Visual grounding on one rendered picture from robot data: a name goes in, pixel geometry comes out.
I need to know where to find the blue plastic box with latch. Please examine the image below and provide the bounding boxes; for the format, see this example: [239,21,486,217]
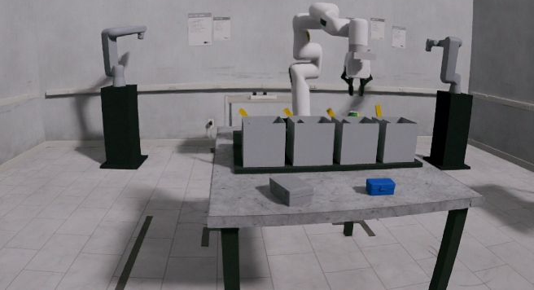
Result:
[365,178,396,196]

